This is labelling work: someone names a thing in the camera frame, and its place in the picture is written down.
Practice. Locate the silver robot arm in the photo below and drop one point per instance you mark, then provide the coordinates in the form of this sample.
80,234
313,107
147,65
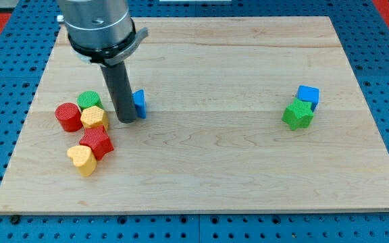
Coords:
101,31

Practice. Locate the blue triangle block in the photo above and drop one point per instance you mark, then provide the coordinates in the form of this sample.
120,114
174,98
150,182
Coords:
140,103

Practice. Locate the wooden board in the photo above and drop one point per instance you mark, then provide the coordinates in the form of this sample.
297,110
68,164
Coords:
213,141

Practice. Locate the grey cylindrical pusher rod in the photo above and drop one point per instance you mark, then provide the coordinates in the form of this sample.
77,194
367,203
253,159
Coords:
118,85

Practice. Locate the red star block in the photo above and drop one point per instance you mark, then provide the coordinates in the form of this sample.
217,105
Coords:
98,141

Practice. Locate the yellow hexagon block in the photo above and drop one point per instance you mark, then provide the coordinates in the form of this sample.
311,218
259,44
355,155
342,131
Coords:
94,117

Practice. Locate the green star block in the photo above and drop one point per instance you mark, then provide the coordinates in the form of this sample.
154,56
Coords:
298,114

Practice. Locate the green cylinder block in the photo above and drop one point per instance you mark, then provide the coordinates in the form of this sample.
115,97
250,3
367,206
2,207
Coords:
88,99

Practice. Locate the yellow heart block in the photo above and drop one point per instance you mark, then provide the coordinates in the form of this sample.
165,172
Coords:
83,159

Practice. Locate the blue cube block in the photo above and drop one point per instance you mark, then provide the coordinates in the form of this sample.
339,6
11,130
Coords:
309,94

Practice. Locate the red cylinder block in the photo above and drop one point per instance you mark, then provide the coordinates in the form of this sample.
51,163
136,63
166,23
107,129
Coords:
68,116

